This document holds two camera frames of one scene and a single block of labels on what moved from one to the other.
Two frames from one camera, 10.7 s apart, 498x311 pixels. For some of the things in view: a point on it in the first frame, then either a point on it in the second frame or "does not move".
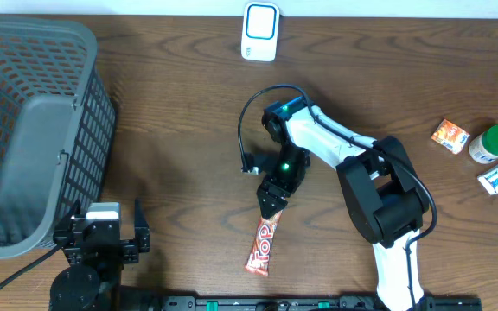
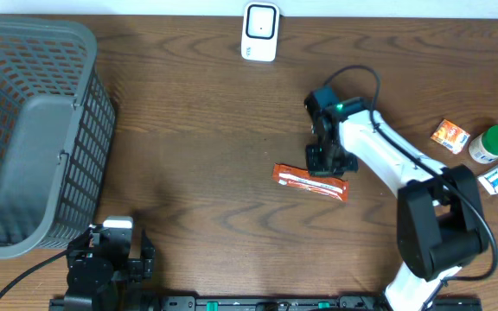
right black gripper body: (289, 173) to (334, 155)
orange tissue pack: (450, 136) does not move
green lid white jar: (494, 143) does not move
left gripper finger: (141, 230) to (148, 250)
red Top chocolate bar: (258, 262) to (298, 176)
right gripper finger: (270, 204) to (316, 163)
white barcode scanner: (260, 31) does not move
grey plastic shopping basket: (44, 126) does not move
